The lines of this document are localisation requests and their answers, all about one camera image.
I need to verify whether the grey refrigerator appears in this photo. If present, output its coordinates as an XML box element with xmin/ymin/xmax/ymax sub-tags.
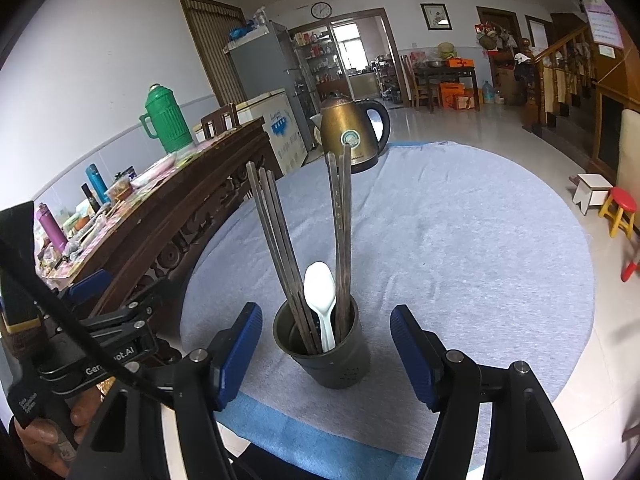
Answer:
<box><xmin>224</xmin><ymin>21</ymin><xmax>317</xmax><ymax>151</ymax></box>

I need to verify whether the orange box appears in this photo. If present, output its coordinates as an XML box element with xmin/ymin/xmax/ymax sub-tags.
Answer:
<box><xmin>438</xmin><ymin>82</ymin><xmax>465</xmax><ymax>110</ymax></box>

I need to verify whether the wooden staircase railing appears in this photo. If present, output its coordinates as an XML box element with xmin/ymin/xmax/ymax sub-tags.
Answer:
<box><xmin>518</xmin><ymin>24</ymin><xmax>596</xmax><ymax>131</ymax></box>

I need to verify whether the white small stool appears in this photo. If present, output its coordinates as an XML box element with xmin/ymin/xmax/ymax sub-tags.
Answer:
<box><xmin>570</xmin><ymin>174</ymin><xmax>613</xmax><ymax>216</ymax></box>

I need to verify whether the dark chopstick three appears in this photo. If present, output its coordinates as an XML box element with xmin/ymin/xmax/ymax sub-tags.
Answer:
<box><xmin>260</xmin><ymin>170</ymin><xmax>321</xmax><ymax>356</ymax></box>

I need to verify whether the dark chopstick one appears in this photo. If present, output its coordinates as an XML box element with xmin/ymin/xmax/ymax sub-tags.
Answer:
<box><xmin>244</xmin><ymin>160</ymin><xmax>314</xmax><ymax>354</ymax></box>

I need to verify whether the green thermos jug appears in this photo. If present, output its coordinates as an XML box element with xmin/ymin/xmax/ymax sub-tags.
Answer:
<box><xmin>139</xmin><ymin>84</ymin><xmax>193</xmax><ymax>154</ymax></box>

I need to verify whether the gold electric kettle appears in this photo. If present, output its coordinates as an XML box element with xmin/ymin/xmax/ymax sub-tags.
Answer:
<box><xmin>310</xmin><ymin>92</ymin><xmax>390</xmax><ymax>174</ymax></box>

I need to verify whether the red plastic stool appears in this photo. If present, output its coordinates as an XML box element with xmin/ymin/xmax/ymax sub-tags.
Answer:
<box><xmin>599</xmin><ymin>186</ymin><xmax>637</xmax><ymax>240</ymax></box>

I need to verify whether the framed wall picture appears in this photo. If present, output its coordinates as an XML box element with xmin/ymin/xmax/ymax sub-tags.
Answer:
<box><xmin>421</xmin><ymin>3</ymin><xmax>452</xmax><ymax>30</ymax></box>

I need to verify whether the wall calendar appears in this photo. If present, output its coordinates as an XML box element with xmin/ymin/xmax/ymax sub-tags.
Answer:
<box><xmin>582</xmin><ymin>0</ymin><xmax>624</xmax><ymax>58</ymax></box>

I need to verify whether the dark carved wooden sideboard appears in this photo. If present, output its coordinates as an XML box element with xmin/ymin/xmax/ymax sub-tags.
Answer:
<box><xmin>47</xmin><ymin>118</ymin><xmax>282</xmax><ymax>316</ymax></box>

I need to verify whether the grey round table cloth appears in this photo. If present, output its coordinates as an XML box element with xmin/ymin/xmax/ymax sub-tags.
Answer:
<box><xmin>179</xmin><ymin>140</ymin><xmax>597</xmax><ymax>480</ymax></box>

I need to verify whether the grey utensil holder cup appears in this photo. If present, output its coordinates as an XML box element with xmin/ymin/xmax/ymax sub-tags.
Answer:
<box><xmin>272</xmin><ymin>297</ymin><xmax>371</xmax><ymax>389</ymax></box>

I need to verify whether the white chest freezer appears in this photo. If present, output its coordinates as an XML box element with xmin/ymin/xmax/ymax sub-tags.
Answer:
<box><xmin>234</xmin><ymin>89</ymin><xmax>308</xmax><ymax>174</ymax></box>

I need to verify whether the dark chopstick four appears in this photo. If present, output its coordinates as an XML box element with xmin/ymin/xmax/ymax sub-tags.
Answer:
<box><xmin>326</xmin><ymin>152</ymin><xmax>341</xmax><ymax>342</ymax></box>

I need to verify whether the purple water bottle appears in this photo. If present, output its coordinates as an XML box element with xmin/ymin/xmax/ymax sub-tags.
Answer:
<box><xmin>36</xmin><ymin>203</ymin><xmax>67</xmax><ymax>252</ymax></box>

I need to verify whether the white plastic spoon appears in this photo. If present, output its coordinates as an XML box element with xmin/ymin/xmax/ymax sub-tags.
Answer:
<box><xmin>304</xmin><ymin>261</ymin><xmax>336</xmax><ymax>353</ymax></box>

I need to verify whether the round wall clock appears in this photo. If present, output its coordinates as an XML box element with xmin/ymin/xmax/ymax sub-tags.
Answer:
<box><xmin>310</xmin><ymin>1</ymin><xmax>333</xmax><ymax>20</ymax></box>

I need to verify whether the person's left hand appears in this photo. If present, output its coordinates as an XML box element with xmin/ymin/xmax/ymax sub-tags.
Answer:
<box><xmin>13</xmin><ymin>387</ymin><xmax>102</xmax><ymax>478</ymax></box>

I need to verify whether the blue water bottle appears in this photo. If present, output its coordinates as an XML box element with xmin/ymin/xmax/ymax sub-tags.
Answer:
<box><xmin>86</xmin><ymin>164</ymin><xmax>110</xmax><ymax>204</ymax></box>

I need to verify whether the dark dining table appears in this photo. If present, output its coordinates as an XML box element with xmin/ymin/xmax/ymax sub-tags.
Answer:
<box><xmin>414</xmin><ymin>65</ymin><xmax>480</xmax><ymax>113</ymax></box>

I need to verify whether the dark chopstick five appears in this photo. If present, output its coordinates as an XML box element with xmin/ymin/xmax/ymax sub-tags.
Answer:
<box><xmin>336</xmin><ymin>155</ymin><xmax>346</xmax><ymax>341</ymax></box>

